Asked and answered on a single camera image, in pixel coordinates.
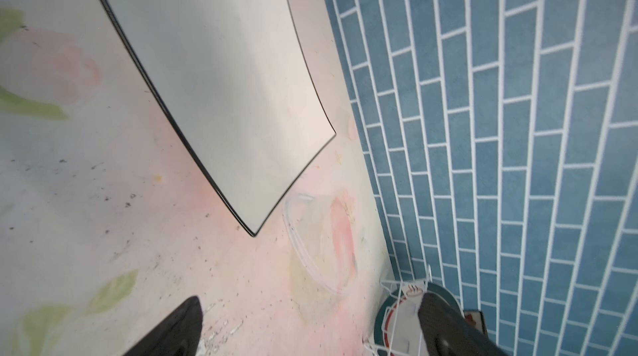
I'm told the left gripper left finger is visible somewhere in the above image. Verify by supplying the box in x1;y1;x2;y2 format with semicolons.
125;296;204;356

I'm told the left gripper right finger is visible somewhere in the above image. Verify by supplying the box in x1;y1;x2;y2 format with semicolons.
418;292;507;356

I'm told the white wire dish rack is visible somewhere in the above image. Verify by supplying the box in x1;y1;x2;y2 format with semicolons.
363;266;431;355

